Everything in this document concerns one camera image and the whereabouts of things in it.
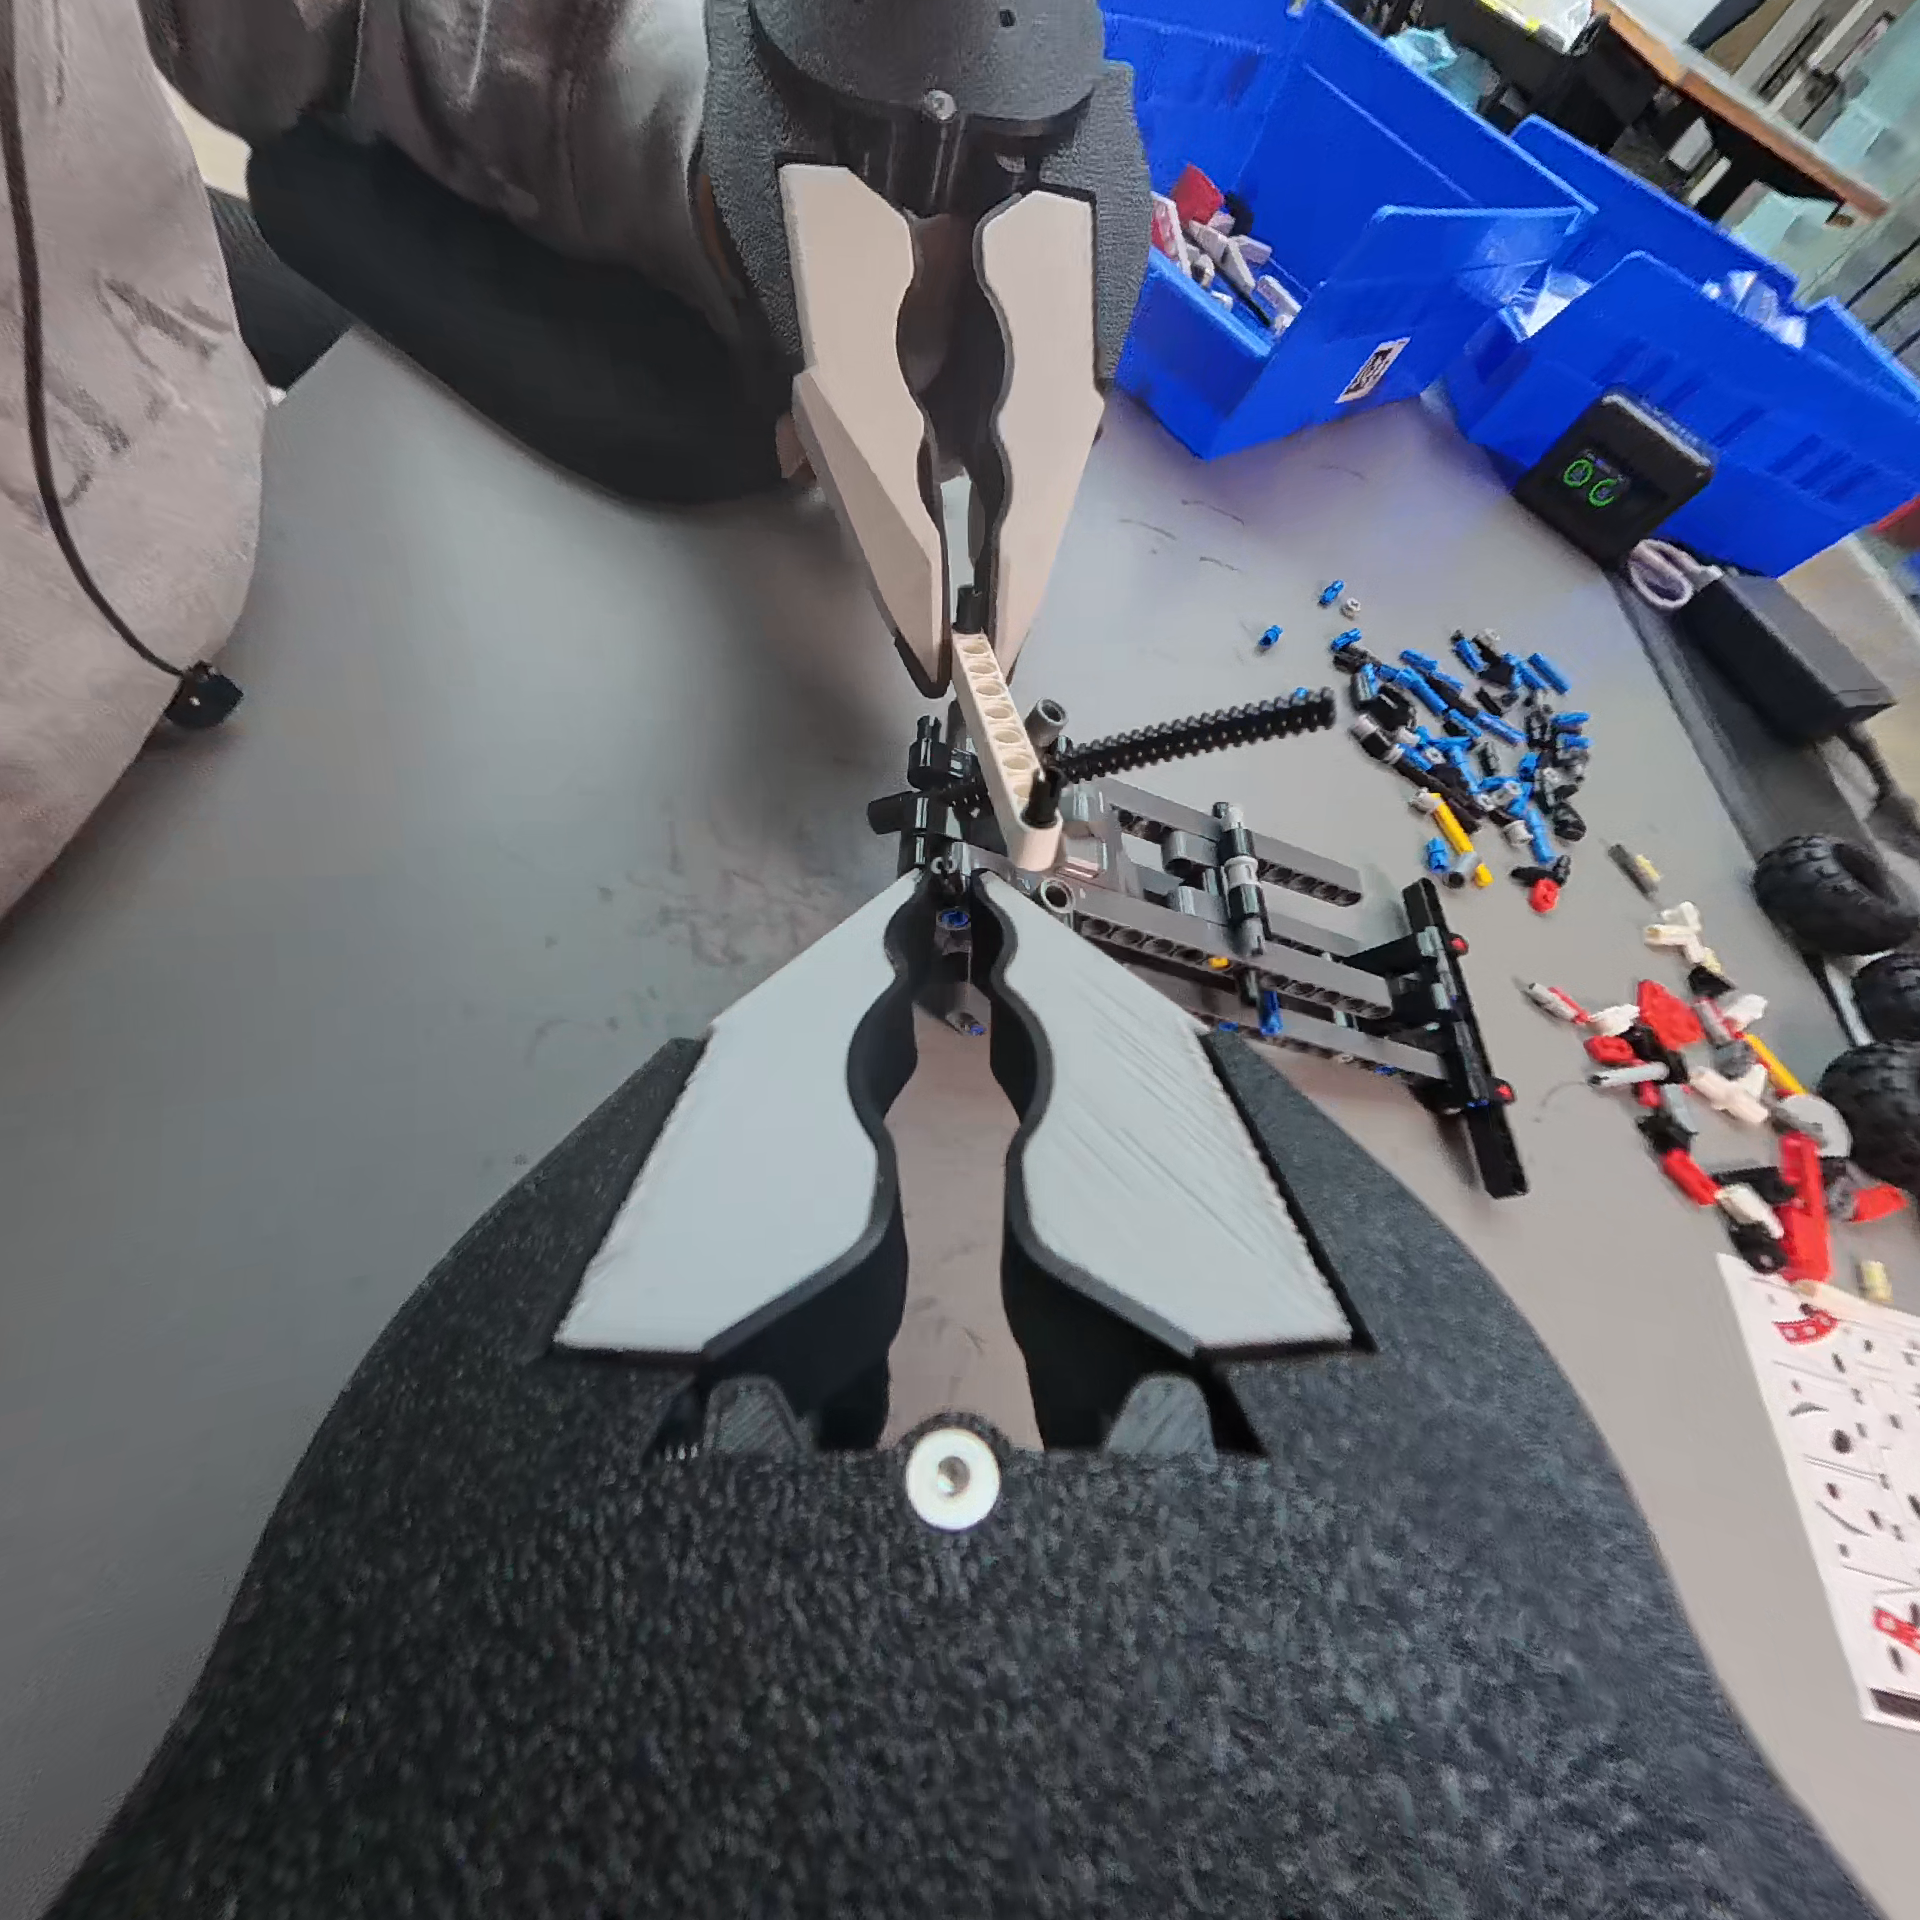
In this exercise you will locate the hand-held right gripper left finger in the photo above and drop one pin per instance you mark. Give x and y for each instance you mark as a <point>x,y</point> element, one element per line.
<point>749,1187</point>

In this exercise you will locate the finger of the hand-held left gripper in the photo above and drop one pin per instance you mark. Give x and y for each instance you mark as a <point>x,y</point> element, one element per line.
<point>848,329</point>
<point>1050,342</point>

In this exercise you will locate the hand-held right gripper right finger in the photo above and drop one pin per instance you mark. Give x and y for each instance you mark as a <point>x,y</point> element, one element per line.
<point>1152,1187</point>

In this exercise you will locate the grey toy chassis assembly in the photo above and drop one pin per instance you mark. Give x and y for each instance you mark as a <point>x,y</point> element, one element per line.
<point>1275,932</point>

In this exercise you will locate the blue plastic bin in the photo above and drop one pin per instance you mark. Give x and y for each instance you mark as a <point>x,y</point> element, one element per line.
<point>1349,181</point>
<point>1771,361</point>

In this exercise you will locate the white perforated toy beam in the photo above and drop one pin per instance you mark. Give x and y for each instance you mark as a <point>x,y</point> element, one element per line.
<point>1004,720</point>

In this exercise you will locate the small white connector piece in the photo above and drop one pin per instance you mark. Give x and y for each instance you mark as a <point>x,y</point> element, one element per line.
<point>1047,795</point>

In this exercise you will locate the person's left hand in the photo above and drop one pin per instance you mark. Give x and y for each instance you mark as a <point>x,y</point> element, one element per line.
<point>794,452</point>

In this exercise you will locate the black office chair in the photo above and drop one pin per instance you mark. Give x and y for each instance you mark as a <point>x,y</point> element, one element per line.
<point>522,342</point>

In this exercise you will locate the pile of small toy pins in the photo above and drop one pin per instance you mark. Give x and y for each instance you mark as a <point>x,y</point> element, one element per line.
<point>1476,736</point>

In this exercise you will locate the black charger green display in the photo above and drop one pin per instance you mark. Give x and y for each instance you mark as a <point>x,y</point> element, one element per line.
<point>1613,480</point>

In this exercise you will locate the pile of red white parts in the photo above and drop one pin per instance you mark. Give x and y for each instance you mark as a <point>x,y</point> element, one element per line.
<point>1726,1077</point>

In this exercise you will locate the black toy tyre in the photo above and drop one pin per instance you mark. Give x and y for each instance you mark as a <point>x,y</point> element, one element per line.
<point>1876,1111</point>
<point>1830,891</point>
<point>1890,995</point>

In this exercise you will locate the white sticker sheet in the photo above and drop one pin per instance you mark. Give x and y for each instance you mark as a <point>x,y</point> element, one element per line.
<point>1847,1470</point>

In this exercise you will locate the black power adapter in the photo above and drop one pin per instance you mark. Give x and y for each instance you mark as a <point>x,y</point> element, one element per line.
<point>1784,654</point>

